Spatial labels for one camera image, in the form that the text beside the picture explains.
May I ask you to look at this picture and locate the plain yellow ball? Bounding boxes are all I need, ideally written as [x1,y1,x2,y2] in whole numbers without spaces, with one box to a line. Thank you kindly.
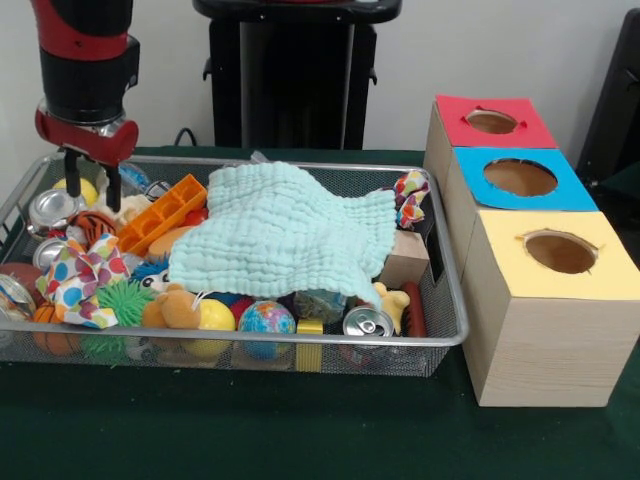
[197,298,237,332]
[52,177,99,207]

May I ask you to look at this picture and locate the silver drink can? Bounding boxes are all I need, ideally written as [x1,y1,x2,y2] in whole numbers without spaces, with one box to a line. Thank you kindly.
[27,189,85,241]
[342,304,395,337]

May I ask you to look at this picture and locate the orange plastic block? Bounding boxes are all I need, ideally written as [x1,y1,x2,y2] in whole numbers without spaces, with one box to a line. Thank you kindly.
[116,173,209,257]

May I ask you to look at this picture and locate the polka-dot colourful cloth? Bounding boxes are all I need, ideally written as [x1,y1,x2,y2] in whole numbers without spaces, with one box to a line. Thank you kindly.
[34,233,130,330]

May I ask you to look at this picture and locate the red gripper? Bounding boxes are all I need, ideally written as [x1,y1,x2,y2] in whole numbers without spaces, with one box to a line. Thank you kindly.
[34,102,140,213]

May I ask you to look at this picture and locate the dark green tablecloth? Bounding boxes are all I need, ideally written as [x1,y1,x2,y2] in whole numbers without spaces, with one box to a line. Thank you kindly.
[0,144,640,480]

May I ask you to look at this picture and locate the mint waffle cloth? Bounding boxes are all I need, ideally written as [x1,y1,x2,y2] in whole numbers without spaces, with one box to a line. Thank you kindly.
[168,162,399,309]

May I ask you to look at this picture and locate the brown teddy bear plush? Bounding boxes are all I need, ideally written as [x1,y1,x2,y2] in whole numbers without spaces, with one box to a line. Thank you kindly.
[142,283,204,330]

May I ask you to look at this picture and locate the wooden three-hole box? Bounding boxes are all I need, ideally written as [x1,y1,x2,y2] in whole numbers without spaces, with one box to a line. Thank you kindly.
[423,94,640,409]

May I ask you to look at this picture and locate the globe print ball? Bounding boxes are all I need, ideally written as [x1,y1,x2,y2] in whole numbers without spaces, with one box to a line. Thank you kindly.
[237,299,297,335]

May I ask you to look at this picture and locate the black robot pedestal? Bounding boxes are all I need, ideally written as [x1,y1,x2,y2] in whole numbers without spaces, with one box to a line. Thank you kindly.
[192,0,404,151]

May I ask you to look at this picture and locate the clear plastic bottle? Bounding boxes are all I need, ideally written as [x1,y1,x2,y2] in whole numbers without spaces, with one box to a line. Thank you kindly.
[118,162,151,197]

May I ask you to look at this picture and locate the black upright stand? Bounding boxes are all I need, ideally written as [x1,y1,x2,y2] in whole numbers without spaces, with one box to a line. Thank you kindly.
[574,8,640,201]

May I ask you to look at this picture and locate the green spiky ball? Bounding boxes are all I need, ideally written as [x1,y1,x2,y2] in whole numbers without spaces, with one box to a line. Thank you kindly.
[94,279,155,329]

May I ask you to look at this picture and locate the metal mesh bin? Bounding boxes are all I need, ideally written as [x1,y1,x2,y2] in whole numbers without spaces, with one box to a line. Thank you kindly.
[0,153,470,379]

